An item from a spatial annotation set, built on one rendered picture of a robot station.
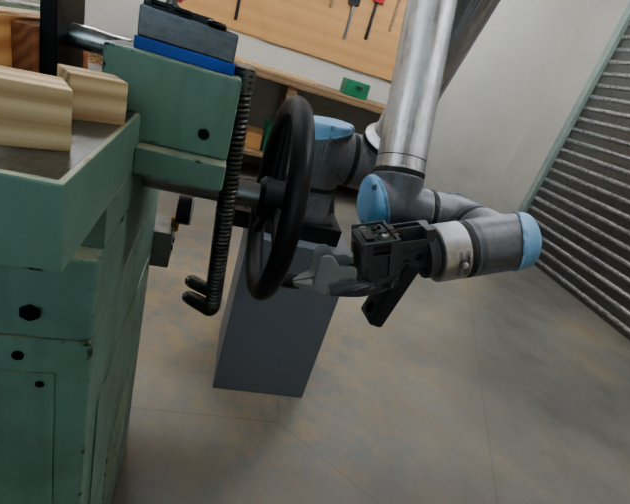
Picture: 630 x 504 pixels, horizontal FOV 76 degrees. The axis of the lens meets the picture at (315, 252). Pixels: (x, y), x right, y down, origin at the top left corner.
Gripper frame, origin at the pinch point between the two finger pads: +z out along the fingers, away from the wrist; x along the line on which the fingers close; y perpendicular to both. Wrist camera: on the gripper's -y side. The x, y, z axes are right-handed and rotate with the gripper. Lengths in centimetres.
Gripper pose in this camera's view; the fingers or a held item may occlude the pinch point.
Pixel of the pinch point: (301, 285)
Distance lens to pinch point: 59.6
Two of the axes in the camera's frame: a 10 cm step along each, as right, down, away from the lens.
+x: 2.0, 4.5, -8.7
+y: -0.5, -8.8, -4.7
